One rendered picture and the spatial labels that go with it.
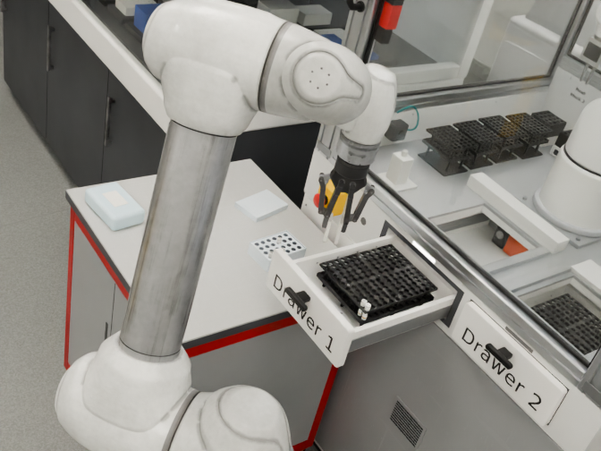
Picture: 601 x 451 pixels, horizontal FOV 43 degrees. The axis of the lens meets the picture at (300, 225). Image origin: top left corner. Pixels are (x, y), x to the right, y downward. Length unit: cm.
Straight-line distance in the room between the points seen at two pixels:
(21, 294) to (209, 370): 122
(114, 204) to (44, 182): 151
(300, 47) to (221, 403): 55
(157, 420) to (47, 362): 148
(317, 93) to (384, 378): 124
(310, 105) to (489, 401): 103
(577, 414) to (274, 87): 98
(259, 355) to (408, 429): 45
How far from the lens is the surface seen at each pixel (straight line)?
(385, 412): 216
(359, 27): 194
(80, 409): 130
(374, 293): 175
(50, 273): 304
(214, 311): 181
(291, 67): 102
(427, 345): 195
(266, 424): 122
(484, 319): 176
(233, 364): 191
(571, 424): 173
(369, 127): 161
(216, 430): 121
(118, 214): 199
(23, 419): 256
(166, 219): 115
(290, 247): 199
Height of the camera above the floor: 198
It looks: 35 degrees down
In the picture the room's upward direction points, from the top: 14 degrees clockwise
